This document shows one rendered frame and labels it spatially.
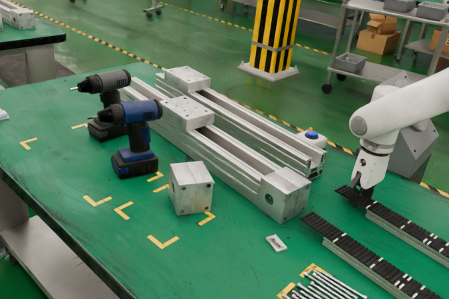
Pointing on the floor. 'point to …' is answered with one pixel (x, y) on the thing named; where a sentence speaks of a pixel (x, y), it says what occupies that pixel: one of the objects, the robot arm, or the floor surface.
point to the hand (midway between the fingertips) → (361, 195)
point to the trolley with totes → (363, 70)
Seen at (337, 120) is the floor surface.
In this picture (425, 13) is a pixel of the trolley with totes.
